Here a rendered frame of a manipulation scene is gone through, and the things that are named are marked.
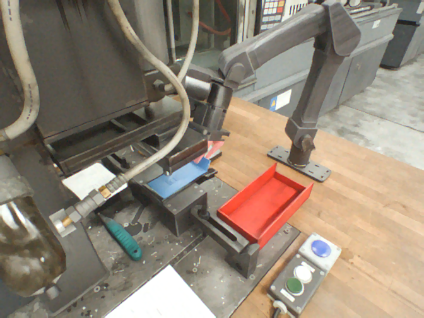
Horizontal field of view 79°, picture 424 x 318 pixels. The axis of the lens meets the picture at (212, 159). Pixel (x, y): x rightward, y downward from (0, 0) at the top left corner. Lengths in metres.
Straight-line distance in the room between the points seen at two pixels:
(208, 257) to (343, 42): 0.56
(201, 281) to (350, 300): 0.29
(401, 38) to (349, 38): 4.39
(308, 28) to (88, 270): 0.67
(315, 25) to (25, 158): 0.58
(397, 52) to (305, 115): 4.42
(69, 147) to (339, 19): 0.58
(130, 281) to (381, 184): 0.72
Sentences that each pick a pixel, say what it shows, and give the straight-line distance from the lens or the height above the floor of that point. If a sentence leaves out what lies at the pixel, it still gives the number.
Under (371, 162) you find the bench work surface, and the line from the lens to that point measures 0.98.
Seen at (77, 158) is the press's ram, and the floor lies 1.18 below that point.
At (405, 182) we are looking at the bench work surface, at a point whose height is 0.90.
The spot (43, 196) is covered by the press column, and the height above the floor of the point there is 1.16.
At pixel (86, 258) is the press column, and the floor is 0.99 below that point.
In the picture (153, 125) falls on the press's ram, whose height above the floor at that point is 1.18.
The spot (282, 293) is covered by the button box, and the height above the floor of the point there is 0.93.
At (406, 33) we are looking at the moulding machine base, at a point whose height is 0.55.
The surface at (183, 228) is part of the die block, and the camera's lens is 0.64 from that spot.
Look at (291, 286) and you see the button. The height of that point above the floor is 0.94.
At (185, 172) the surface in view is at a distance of 0.67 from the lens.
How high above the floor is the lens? 1.42
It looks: 38 degrees down
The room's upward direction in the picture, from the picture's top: straight up
